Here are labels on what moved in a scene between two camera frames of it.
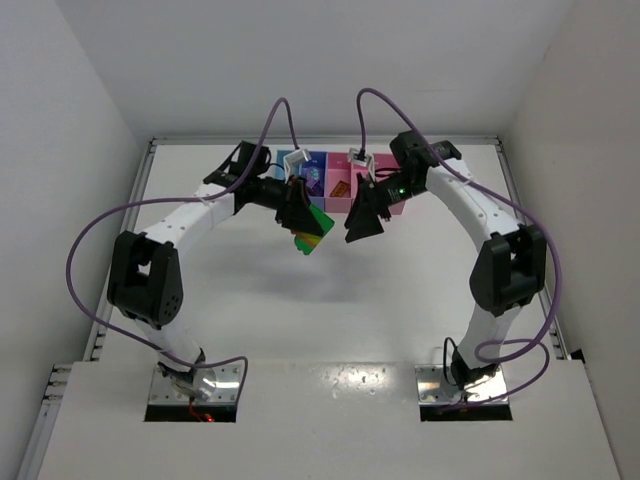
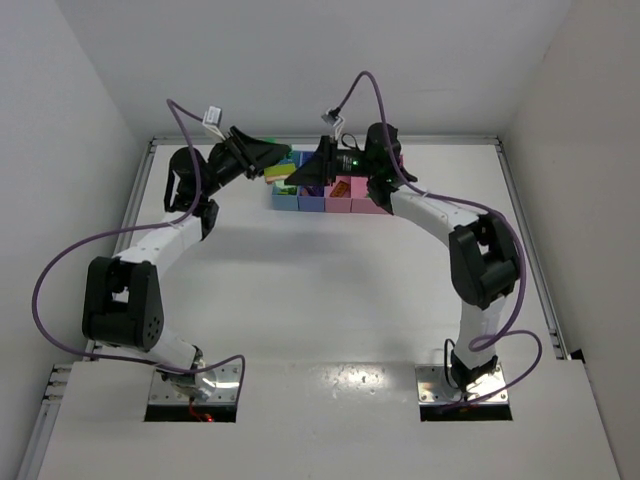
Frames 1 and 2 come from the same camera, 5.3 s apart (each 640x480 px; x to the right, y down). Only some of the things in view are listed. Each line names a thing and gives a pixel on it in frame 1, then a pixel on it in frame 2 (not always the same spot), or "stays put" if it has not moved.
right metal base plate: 433,388 stays put
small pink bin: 338,168 stays put
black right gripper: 370,198 → 327,160
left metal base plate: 226,391 stays put
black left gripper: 291,201 → 241,153
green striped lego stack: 307,242 → 274,173
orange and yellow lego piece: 339,189 stays put
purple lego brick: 316,187 stays put
